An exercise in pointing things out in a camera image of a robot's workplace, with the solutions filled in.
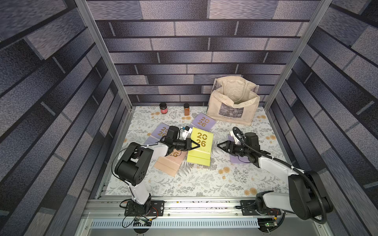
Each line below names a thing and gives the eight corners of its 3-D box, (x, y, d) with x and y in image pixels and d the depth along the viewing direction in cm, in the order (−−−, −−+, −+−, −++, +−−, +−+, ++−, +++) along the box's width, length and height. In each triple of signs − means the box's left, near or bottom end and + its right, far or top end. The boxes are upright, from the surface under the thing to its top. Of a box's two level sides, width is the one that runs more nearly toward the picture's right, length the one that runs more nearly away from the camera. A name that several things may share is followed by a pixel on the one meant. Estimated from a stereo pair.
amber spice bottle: (184, 115, 116) (183, 108, 109) (184, 110, 119) (183, 103, 113) (189, 115, 116) (189, 108, 109) (189, 110, 119) (189, 103, 113)
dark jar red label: (160, 113, 118) (158, 107, 112) (161, 108, 122) (159, 102, 116) (167, 113, 118) (166, 107, 112) (168, 108, 122) (167, 102, 116)
